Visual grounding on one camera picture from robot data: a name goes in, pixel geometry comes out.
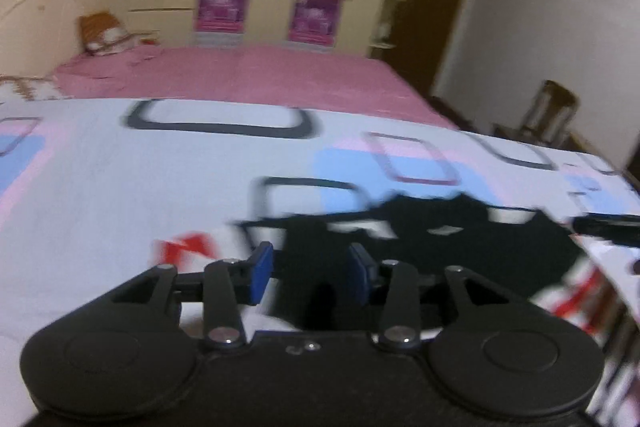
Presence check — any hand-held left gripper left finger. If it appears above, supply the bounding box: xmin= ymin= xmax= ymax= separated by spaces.
xmin=112 ymin=242 xmax=275 ymax=351

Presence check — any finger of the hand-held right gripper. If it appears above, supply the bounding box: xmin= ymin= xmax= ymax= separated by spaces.
xmin=571 ymin=214 xmax=640 ymax=250

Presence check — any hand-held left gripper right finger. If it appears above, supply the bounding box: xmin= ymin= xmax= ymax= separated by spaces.
xmin=349 ymin=243 xmax=541 ymax=351

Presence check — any striped cartoon knit sweater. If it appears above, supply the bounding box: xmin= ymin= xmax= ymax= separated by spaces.
xmin=152 ymin=193 xmax=640 ymax=427

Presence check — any wooden chair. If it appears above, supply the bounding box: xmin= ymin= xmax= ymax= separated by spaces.
xmin=491 ymin=79 xmax=581 ymax=148

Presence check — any patterned bed blanket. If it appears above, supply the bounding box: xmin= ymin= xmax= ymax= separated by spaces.
xmin=0 ymin=97 xmax=640 ymax=427

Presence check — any pink bed sheet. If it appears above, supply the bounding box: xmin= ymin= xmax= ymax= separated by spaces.
xmin=51 ymin=44 xmax=462 ymax=131

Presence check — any brown wooden door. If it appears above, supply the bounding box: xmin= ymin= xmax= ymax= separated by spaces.
xmin=384 ymin=0 xmax=477 ymax=98

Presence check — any orange printed pillow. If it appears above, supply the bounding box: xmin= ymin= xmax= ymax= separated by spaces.
xmin=76 ymin=10 xmax=141 ymax=57

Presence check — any white patterned pillow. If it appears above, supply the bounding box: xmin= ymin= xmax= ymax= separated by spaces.
xmin=0 ymin=76 xmax=65 ymax=102

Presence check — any cream arched headboard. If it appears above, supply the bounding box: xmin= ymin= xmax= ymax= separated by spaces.
xmin=0 ymin=0 xmax=103 ymax=80

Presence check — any wooden bed frame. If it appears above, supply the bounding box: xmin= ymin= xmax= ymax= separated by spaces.
xmin=567 ymin=131 xmax=640 ymax=195

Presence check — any purple wall poster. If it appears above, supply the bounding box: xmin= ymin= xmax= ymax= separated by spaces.
xmin=286 ymin=0 xmax=345 ymax=52
xmin=192 ymin=0 xmax=252 ymax=48

